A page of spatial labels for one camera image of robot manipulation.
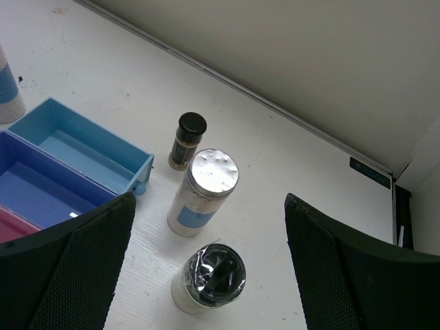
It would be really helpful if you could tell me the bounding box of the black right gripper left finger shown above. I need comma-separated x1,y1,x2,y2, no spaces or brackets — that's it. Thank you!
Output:
1,192,136,329

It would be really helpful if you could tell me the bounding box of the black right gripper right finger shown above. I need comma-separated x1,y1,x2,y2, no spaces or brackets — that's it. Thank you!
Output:
285,193,439,329

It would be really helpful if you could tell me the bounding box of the pink tray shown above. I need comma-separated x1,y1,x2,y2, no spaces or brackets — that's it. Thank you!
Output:
0,206,41,243

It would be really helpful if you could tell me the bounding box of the dark blue tray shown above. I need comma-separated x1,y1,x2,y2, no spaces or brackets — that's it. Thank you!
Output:
1,131,116,229

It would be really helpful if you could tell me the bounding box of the dark table label right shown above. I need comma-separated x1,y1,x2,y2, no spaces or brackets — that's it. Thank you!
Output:
349,157,391,189

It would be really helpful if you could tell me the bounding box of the light blue tray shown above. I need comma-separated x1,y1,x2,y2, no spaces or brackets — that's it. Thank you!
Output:
8,98,154,197

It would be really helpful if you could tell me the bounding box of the silver-lid salt bottle right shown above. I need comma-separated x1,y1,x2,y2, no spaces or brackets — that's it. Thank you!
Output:
167,148,239,237

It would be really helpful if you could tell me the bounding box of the silver-lid salt bottle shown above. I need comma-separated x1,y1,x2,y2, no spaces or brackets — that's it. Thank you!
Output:
0,49,26,124
167,148,239,237

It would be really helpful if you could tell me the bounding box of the silver-lid salt bottle left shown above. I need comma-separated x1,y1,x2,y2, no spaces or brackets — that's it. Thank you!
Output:
0,49,26,124

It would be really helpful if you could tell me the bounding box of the small black-cap spice bottle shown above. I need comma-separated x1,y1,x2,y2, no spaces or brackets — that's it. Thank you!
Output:
168,112,207,171

